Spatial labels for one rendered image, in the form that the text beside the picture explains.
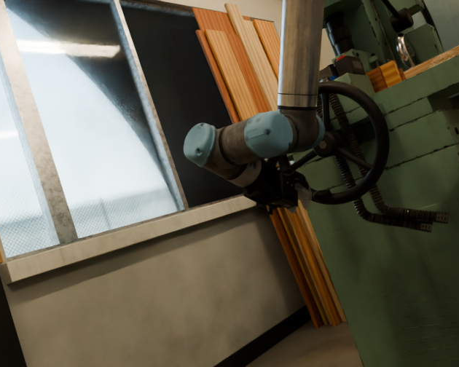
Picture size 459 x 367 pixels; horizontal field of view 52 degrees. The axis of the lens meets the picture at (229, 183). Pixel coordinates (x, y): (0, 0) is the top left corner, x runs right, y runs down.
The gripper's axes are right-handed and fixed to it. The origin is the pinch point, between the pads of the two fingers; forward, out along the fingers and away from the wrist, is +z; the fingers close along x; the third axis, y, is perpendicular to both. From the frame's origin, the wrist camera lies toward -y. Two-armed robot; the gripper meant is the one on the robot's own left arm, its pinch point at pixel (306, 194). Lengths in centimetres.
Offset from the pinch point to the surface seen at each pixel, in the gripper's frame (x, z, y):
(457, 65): 34.7, 12.2, -26.3
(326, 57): -94, 185, -226
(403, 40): 20, 25, -53
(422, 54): 22, 34, -52
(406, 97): 21.9, 13.3, -24.3
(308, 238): -86, 129, -48
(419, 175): 18.2, 22.7, -7.9
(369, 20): 13, 20, -62
